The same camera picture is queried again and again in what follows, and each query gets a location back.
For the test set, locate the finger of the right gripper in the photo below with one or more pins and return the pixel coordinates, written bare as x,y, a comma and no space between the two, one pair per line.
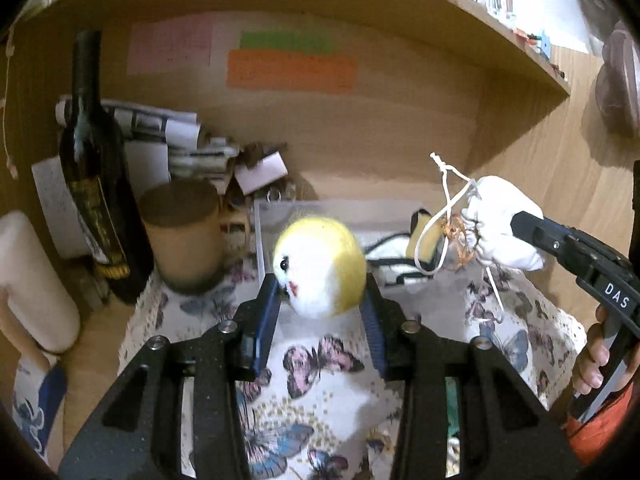
544,234

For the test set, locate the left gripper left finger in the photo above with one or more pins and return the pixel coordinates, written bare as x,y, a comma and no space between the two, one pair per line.
258,321

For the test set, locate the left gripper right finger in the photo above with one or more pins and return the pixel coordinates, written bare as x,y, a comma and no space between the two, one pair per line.
381,319

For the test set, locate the white drawstring pouch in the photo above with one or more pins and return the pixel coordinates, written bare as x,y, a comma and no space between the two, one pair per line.
476,223

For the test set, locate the yellow white plush ball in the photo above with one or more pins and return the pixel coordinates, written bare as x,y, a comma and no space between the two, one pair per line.
320,266

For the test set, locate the person's right hand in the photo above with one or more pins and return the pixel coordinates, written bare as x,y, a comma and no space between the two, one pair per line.
587,372

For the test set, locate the butterfly print tablecloth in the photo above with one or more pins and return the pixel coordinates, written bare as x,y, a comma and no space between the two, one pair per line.
320,410

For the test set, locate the yellow black sponge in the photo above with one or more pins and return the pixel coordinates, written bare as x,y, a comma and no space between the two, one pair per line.
427,245

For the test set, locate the clear plastic box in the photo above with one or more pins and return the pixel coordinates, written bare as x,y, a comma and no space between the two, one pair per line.
391,235

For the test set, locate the tan ceramic mug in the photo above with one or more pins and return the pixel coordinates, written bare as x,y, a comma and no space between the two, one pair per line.
191,235

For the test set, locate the small white box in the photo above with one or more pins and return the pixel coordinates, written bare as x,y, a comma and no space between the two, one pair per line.
268,170

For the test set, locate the dark wine bottle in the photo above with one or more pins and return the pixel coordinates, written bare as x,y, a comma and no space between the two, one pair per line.
107,208

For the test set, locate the stack of papers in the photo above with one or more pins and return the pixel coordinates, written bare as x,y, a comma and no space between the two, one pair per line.
141,144

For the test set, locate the orange paper note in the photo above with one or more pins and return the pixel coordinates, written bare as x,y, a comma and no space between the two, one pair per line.
254,69

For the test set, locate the green paper note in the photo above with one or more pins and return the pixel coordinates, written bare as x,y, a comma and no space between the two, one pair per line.
284,40

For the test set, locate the pink paper note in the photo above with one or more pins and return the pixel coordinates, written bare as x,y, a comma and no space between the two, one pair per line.
163,46

